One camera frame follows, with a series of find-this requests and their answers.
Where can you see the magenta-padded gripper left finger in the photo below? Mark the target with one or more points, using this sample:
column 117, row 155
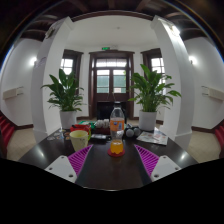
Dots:
column 79, row 160

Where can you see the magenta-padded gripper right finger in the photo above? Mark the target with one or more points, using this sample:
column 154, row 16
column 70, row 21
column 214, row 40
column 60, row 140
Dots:
column 148, row 160

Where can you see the orange soda plastic bottle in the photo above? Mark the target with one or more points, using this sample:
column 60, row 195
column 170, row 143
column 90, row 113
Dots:
column 116, row 125

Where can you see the printed paper leaflet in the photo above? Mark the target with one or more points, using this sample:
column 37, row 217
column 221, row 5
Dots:
column 151, row 137

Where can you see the grey-headed microphone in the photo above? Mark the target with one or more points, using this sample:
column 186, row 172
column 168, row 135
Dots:
column 137, row 131
column 129, row 133

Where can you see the flat black device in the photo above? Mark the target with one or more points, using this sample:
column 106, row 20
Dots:
column 99, row 136

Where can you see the red box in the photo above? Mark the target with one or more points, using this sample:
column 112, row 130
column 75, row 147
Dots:
column 80, row 127

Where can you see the black chair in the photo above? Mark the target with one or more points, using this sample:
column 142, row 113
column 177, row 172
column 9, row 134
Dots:
column 105, row 110

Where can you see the smaller potted leafy plant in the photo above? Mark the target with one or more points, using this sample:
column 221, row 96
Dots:
column 65, row 93

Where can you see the larger potted leafy plant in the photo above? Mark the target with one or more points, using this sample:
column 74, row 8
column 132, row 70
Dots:
column 151, row 90

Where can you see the red carpeted staircase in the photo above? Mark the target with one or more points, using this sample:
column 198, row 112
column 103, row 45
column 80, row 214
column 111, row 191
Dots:
column 6, row 130
column 220, row 138

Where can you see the dark wooden glazed door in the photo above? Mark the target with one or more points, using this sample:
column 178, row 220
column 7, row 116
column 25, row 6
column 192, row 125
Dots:
column 106, row 80

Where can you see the dark-framed window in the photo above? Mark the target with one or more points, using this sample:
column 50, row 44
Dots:
column 157, row 63
column 66, row 63

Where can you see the green exit sign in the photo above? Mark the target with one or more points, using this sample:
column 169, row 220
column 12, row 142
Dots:
column 105, row 48

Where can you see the white wall radiator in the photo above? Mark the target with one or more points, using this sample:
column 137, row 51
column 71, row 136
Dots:
column 213, row 93
column 13, row 92

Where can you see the glowing wall lamp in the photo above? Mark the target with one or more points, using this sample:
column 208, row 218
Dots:
column 33, row 60
column 191, row 59

